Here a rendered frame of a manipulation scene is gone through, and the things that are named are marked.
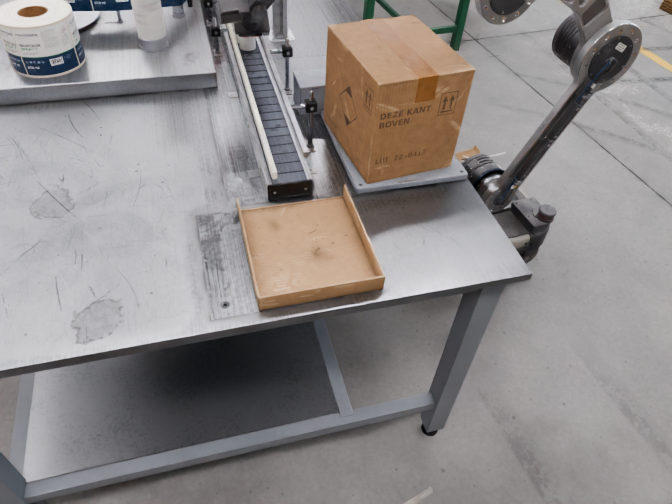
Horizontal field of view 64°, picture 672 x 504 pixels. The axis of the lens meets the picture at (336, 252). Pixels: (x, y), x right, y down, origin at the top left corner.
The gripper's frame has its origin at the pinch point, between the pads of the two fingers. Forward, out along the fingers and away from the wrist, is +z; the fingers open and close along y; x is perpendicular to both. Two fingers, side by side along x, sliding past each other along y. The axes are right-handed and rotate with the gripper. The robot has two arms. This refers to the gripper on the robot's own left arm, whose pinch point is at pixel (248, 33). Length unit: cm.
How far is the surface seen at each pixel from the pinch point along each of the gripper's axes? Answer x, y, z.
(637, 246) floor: 88, -169, 41
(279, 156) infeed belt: 43, 1, -33
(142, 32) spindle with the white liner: -4.2, 31.1, 6.3
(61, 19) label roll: -4, 51, -5
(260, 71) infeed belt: 12.5, -1.5, -2.9
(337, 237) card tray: 65, -7, -48
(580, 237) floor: 80, -146, 49
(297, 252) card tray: 67, 3, -49
